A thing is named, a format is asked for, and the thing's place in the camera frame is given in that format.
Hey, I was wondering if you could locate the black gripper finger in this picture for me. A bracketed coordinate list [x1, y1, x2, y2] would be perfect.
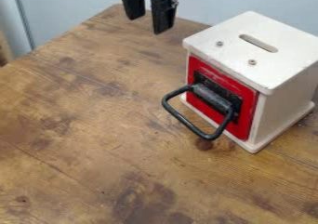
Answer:
[150, 0, 178, 34]
[121, 0, 145, 20]

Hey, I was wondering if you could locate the red drawer with black handle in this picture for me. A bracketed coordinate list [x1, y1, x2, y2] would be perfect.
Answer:
[161, 55, 257, 140]

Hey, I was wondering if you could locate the white wooden box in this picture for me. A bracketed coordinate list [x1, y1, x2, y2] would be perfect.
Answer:
[182, 11, 318, 153]

